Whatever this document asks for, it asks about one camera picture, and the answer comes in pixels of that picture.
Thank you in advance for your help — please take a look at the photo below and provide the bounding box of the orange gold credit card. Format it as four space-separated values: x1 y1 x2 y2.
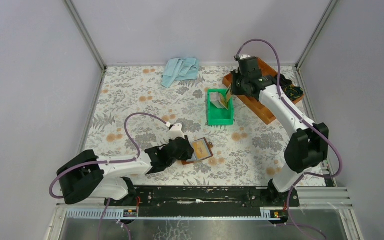
190 138 213 162

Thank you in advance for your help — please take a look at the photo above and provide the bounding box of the silver credit card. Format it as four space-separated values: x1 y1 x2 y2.
209 91 228 110

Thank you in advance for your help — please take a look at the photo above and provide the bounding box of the brown leather card holder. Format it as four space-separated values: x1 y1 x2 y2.
181 137 214 165

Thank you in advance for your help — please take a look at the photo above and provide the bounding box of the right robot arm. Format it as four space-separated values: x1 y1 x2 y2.
230 55 329 206

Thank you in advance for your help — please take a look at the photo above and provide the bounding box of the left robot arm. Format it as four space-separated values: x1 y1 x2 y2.
53 137 195 206

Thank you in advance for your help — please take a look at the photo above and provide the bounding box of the orange compartment tray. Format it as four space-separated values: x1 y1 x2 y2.
238 58 305 125

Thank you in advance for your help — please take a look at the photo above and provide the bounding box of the dark rolled sock top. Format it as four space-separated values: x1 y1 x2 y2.
274 73 293 92

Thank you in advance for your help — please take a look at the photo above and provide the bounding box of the dark rolled sock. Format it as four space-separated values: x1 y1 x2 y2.
283 85 304 102
274 73 293 92

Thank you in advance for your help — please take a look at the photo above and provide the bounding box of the green plastic basket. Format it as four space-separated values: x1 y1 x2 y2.
206 88 235 126

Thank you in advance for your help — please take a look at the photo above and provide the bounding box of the dark rolled sock right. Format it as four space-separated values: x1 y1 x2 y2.
283 85 304 102

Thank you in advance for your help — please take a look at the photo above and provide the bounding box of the floral table mat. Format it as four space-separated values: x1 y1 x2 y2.
84 66 289 186

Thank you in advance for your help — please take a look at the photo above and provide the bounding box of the light blue cloth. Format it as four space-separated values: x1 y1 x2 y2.
161 57 200 88

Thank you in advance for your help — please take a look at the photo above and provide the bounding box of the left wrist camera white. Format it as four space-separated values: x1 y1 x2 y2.
168 123 185 140

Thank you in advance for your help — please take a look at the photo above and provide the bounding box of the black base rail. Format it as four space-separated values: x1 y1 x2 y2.
104 185 300 218

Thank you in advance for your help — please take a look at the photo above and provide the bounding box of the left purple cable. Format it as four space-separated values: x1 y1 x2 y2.
48 112 173 200

